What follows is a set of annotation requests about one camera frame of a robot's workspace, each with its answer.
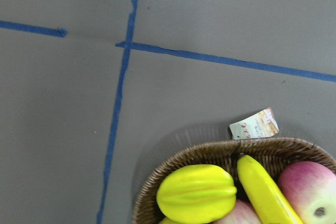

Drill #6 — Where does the brown wicker fruit basket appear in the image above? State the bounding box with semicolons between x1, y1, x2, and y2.
132;137;335;223

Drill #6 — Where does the white basket label tag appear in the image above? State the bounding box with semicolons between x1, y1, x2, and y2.
229;107;279;140

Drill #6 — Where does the yellow star fruit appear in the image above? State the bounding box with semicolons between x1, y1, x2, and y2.
156;164;237;223

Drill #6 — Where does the yellow lemon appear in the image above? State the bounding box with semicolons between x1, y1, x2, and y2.
159;217;179;224

